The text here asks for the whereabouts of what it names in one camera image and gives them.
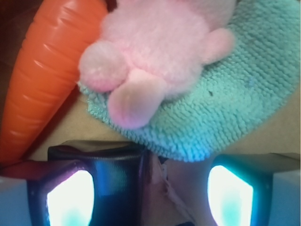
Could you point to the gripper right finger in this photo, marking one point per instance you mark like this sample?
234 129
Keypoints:
255 190

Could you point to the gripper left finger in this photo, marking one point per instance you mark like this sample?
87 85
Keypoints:
46 193

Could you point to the black box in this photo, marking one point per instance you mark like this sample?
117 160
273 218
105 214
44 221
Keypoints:
118 171

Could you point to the light blue cloth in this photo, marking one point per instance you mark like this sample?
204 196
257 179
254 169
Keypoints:
234 96

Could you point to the orange toy carrot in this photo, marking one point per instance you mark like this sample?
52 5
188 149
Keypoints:
46 69

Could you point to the pink plush bunny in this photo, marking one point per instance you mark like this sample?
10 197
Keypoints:
153 50

